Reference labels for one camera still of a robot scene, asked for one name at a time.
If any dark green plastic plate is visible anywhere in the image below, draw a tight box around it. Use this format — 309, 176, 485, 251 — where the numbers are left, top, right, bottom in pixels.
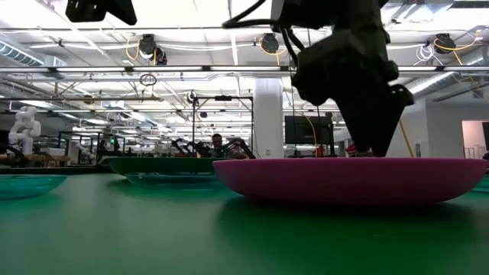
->
108, 157, 230, 177

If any red background object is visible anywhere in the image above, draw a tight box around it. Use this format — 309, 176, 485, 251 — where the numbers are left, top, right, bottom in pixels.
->
345, 143, 374, 158

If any wooden background bench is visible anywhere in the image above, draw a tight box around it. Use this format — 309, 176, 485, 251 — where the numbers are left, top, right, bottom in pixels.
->
0, 153, 73, 164

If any magenta opaque plastic plate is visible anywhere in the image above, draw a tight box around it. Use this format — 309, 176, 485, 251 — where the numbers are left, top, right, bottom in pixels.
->
212, 157, 489, 206

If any black monitor screen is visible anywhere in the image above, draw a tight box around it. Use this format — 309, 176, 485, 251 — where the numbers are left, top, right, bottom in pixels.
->
283, 115, 335, 146

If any long white light bar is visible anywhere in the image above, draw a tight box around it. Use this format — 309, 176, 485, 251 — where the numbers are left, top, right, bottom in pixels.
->
0, 65, 489, 73

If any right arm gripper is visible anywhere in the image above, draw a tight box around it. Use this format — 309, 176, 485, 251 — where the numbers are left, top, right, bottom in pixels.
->
291, 29, 416, 158

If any hanging black cable coil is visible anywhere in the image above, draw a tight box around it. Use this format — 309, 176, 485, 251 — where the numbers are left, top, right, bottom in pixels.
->
138, 73, 158, 87

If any yellow cable by monitor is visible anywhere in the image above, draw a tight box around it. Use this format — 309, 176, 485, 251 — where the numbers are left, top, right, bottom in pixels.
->
304, 115, 319, 158

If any black workstation frame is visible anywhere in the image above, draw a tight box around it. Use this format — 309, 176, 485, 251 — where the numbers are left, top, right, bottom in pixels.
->
57, 131, 127, 163

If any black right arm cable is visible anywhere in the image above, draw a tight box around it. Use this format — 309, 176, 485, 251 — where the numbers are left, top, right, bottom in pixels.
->
222, 0, 306, 68

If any black background station frame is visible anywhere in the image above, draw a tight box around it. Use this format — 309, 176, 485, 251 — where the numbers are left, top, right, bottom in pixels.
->
192, 95, 255, 158

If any black table frame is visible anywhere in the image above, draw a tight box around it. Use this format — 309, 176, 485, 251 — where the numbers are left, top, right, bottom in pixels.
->
0, 164, 115, 176

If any long yellow hanging cable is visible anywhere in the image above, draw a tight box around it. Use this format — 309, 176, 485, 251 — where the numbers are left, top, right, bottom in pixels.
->
398, 120, 415, 158

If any person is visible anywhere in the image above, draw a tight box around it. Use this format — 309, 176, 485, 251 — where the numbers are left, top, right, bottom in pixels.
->
209, 133, 248, 160

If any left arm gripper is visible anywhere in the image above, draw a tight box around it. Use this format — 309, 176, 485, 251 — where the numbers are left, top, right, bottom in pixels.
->
64, 0, 138, 27

